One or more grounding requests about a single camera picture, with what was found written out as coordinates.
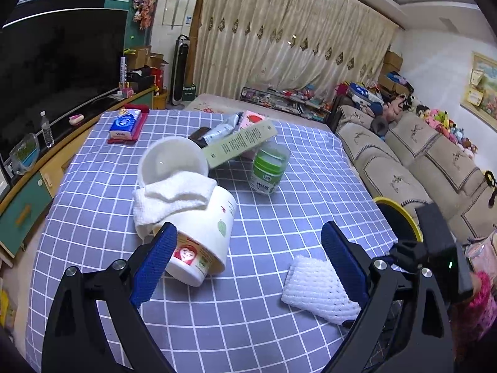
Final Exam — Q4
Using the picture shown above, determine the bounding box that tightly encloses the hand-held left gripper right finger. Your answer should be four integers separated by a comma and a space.
321, 221, 455, 373

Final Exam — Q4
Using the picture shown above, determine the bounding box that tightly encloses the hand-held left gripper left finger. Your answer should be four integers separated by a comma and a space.
41, 221, 179, 373

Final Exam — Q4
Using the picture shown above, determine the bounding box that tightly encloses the black yellow-rimmed trash bin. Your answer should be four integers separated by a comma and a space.
373, 196, 424, 243

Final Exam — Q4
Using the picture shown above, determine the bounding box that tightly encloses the white foam fruit net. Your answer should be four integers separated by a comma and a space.
280, 255, 362, 326

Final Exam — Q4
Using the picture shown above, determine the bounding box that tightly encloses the white plastic bucket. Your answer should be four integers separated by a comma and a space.
138, 136, 237, 287

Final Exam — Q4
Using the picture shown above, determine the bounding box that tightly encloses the pink strawberry milk carton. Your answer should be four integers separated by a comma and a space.
236, 110, 273, 132

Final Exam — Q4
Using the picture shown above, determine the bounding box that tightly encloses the person's right forearm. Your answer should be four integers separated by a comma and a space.
452, 271, 497, 358

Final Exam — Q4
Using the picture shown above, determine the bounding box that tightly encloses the white towel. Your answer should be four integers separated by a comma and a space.
133, 171, 218, 237

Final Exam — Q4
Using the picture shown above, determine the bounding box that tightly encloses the blue checked tablecloth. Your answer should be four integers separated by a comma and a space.
25, 109, 400, 373

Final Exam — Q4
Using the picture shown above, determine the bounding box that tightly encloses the beige sofa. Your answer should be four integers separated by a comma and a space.
326, 103, 497, 245

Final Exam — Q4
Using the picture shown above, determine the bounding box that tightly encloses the green white plastic jar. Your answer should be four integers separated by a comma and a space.
249, 142, 291, 196

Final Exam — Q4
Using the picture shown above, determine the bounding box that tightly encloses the row of plush toys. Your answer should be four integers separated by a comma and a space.
382, 93, 480, 160

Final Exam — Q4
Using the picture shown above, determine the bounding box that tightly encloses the green yellow TV cabinet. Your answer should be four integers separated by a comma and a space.
0, 87, 156, 269

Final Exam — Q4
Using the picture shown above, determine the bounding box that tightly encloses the blue tissue pack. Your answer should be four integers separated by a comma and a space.
109, 109, 146, 140

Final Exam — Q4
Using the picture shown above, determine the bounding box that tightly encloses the long green paper box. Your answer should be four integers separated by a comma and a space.
202, 120, 278, 169

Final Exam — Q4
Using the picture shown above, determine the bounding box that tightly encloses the silver foil packet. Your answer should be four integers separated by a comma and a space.
202, 113, 243, 146

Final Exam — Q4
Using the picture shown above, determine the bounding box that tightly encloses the red tray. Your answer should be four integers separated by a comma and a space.
107, 105, 150, 144

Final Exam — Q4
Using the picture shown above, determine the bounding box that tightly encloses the clear water bottle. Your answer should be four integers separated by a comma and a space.
39, 111, 55, 148

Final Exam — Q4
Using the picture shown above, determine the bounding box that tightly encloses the pile of bags and toys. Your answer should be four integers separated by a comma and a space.
334, 80, 389, 113

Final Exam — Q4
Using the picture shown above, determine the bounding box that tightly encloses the floral floor mat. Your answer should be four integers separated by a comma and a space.
182, 93, 331, 133

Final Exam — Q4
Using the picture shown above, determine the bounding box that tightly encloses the low shelf of toys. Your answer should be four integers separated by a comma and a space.
239, 85, 335, 123

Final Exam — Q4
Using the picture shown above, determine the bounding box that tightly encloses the black box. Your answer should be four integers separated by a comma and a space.
130, 71, 156, 93

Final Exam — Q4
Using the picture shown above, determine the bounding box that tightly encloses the stack of cardboard boxes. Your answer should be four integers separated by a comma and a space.
378, 50, 404, 90

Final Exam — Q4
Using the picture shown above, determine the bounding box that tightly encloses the black white tower fan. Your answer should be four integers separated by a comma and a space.
170, 35, 191, 106

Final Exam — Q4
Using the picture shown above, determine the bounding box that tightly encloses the black television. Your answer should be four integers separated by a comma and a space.
0, 0, 130, 156

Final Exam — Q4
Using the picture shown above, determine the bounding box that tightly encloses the beige patterned curtain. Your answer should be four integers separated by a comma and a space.
192, 0, 400, 104

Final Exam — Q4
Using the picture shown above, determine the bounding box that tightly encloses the white standing air conditioner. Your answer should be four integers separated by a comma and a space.
149, 0, 200, 105

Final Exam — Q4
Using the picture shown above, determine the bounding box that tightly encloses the hanging flower decoration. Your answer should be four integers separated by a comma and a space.
131, 0, 159, 32

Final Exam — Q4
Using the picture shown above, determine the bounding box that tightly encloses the framed wall picture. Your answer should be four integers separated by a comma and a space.
460, 51, 497, 131

